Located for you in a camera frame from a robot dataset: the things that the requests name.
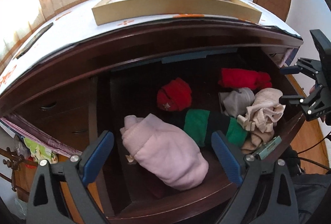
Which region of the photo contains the beige pink dotted garment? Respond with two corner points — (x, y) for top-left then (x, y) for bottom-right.
(237, 88), (285, 154)

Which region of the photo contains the bright red underwear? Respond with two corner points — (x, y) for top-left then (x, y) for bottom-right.
(218, 68), (273, 91)

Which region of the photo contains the green black striped underwear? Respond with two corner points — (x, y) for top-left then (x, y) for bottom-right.
(183, 109), (248, 147)

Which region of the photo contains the light pink underwear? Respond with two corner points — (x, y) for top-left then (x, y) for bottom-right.
(120, 114), (209, 191)

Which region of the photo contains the open wooden drawer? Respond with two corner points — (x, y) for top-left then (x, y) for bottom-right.
(92, 47), (295, 223)

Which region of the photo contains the person right hand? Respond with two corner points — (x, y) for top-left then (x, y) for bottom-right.
(308, 84), (327, 123)

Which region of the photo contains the green yellow fabric bag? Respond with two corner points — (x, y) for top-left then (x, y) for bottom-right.
(24, 138), (58, 164)

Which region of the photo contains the grey crumpled garment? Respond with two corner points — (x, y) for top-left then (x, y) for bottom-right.
(218, 87), (255, 118)

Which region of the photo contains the small red rolled garment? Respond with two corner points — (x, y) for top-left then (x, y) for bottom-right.
(157, 78), (192, 112)

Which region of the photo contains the black smartphone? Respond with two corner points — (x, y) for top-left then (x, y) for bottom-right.
(15, 23), (54, 59)

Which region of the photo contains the white persimmon print tablecloth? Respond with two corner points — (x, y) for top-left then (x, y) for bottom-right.
(1, 0), (300, 93)

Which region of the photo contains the shallow cardboard box tray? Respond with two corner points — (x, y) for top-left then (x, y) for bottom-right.
(92, 0), (262, 25)

